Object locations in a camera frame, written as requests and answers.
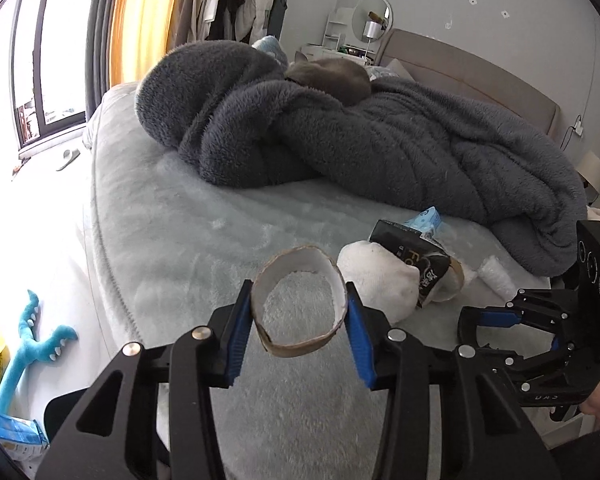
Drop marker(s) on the white dressing table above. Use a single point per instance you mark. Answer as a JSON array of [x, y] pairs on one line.
[[320, 52]]

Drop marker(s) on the orange curtain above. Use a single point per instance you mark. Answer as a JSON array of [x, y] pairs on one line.
[[145, 15]]

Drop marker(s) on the person's dark clothing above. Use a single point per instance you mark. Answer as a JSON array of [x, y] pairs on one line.
[[590, 455]]

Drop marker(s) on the blue plush toy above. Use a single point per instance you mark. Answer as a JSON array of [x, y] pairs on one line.
[[10, 375]]

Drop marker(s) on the blue plastic packet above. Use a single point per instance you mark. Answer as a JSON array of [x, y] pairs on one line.
[[427, 220]]

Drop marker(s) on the beige hanging coat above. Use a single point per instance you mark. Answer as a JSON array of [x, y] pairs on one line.
[[190, 0]]

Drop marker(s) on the round wall mirror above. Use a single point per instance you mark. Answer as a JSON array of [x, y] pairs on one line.
[[365, 5]]

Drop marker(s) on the white plush cloth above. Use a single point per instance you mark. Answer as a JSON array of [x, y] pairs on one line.
[[375, 275]]

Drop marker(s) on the white cylindrical lamp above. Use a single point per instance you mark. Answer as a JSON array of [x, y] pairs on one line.
[[372, 31]]

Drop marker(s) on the beige bed headboard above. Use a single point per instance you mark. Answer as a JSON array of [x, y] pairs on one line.
[[480, 75]]

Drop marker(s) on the window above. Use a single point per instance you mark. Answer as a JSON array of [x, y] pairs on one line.
[[55, 60]]

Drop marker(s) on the dark grey fleece blanket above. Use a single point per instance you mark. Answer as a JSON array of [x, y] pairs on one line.
[[380, 150]]

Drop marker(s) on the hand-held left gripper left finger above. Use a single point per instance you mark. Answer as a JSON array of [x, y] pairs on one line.
[[235, 340]]

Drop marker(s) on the white hanging jacket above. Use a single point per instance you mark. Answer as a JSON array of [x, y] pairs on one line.
[[255, 0]]

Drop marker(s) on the grey hanging pants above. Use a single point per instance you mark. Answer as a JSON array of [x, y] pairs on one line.
[[277, 10]]

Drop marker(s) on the white shelf unit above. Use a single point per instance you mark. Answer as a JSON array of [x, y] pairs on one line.
[[337, 30]]

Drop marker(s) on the grey curtain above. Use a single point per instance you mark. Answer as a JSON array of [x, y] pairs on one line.
[[102, 35]]

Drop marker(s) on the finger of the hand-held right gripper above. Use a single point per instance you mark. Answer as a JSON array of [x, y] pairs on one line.
[[505, 362], [500, 317]]

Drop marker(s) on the beige bedside lamp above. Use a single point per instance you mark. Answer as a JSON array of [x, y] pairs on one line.
[[591, 170]]

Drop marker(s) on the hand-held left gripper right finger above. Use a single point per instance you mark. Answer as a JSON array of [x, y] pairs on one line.
[[360, 350]]

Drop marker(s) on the light blue plush pillow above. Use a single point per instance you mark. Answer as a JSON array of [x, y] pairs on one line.
[[270, 49]]

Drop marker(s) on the blue white packet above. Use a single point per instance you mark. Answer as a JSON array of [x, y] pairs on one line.
[[10, 430]]

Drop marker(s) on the bubble wrap roll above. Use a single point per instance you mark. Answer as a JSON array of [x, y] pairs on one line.
[[495, 277]]

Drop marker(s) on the patterned pillow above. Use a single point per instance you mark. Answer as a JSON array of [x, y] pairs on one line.
[[387, 72]]

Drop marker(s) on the black packet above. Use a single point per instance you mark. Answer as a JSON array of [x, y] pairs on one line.
[[405, 245]]

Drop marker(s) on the black bin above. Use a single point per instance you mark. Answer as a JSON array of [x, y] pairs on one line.
[[62, 415]]

